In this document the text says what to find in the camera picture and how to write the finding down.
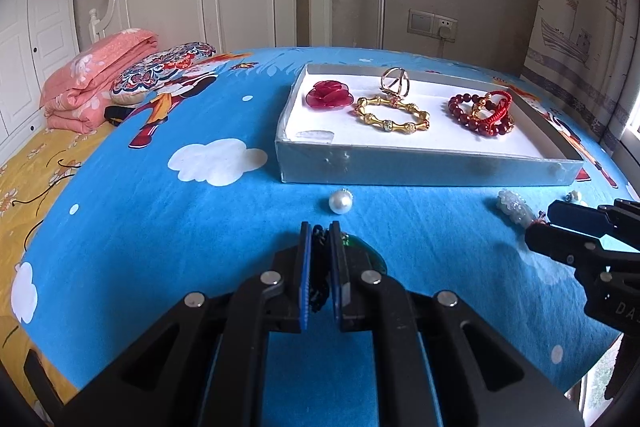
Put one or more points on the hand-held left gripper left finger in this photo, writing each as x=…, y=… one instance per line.
x=304, y=277

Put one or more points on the white crystal pendant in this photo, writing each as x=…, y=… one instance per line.
x=515, y=207

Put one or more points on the black flower brooch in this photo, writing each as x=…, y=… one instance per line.
x=320, y=287

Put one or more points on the grey shallow box tray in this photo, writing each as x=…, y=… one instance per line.
x=400, y=167

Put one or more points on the wall socket with plug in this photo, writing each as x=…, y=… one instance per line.
x=446, y=29

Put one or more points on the ship print curtain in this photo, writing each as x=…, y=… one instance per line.
x=575, y=7

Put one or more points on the patterned round cushion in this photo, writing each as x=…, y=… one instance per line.
x=155, y=72

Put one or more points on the blue cartoon tablecloth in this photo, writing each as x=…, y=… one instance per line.
x=200, y=232

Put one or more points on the large pearl earring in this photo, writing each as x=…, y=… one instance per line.
x=340, y=202

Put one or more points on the yellow floral bedsheet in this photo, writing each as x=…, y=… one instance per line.
x=25, y=187

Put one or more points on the red rose brooch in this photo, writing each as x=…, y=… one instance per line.
x=327, y=96

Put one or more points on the wall light switch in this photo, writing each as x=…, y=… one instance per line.
x=421, y=22

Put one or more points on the pink folded quilt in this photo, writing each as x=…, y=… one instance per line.
x=85, y=77

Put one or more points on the grey window sill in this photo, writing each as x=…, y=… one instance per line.
x=627, y=167

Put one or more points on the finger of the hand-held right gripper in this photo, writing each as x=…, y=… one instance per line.
x=575, y=214
x=555, y=242

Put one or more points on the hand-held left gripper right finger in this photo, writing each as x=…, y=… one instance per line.
x=340, y=277

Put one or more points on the green jade pendant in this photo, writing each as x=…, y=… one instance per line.
x=372, y=259

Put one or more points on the white wardrobe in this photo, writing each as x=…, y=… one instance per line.
x=30, y=32

